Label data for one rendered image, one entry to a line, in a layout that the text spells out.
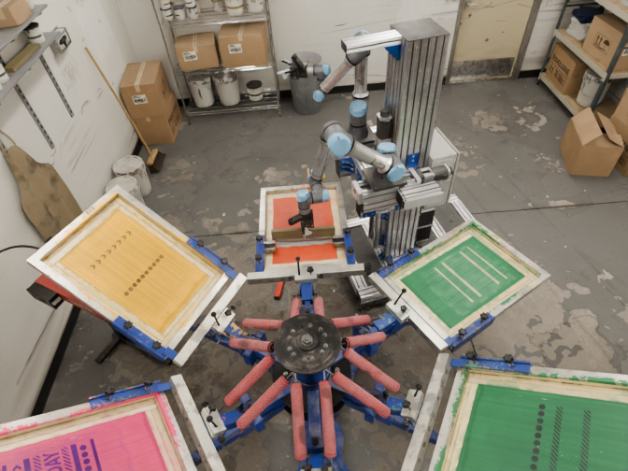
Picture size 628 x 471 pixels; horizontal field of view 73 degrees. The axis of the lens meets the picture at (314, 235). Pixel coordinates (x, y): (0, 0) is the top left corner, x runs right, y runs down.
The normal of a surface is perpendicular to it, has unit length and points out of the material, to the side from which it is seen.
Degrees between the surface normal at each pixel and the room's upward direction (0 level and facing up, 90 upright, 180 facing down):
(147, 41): 90
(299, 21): 90
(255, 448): 0
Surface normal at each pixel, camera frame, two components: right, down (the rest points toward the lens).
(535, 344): -0.06, -0.68
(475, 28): 0.06, 0.73
